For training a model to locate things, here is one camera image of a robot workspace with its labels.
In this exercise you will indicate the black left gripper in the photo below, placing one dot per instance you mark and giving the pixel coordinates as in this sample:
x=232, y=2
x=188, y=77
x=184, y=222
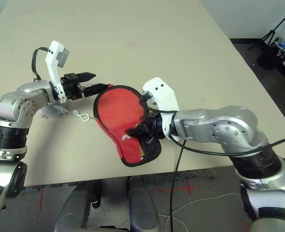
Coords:
x=72, y=87

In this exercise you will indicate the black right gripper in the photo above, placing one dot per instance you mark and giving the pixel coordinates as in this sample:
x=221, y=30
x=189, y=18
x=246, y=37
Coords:
x=154, y=128

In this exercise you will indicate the black red paddle case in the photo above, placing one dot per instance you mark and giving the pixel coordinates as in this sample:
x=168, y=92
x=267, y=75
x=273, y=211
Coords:
x=130, y=152

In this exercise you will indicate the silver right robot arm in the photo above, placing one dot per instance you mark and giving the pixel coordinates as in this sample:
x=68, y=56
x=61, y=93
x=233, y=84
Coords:
x=229, y=125

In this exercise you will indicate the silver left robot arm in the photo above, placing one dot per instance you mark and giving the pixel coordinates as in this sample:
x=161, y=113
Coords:
x=19, y=106

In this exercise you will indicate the red tape cross mark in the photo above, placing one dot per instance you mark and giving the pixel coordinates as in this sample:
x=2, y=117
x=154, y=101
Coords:
x=189, y=188

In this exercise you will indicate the grey robot right leg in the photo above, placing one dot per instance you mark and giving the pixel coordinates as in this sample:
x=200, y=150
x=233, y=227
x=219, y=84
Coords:
x=143, y=210

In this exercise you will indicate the grey robot leg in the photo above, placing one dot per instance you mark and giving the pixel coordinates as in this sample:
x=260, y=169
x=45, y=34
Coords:
x=143, y=210
x=75, y=210

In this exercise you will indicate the grey robot torso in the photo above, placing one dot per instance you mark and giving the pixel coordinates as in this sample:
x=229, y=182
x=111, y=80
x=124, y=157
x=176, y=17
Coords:
x=113, y=230

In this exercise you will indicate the grey robot left leg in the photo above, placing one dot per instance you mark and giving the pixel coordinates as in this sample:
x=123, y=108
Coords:
x=75, y=210

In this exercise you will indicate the red tape strip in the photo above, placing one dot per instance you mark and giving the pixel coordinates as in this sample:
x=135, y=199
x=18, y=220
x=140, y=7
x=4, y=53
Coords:
x=41, y=199

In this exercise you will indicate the black waste bin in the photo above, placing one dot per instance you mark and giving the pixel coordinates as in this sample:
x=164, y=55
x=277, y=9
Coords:
x=268, y=59

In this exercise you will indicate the black tripod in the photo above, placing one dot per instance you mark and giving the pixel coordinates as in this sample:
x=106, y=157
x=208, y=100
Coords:
x=269, y=35

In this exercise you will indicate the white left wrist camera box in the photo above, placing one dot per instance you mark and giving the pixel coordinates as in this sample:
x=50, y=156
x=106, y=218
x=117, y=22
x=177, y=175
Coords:
x=54, y=72

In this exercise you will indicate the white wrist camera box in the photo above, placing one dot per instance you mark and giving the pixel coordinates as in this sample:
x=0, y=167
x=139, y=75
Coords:
x=162, y=94
x=54, y=72

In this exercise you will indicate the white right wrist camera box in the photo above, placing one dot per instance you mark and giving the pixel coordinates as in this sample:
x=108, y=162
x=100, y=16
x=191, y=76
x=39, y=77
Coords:
x=162, y=94

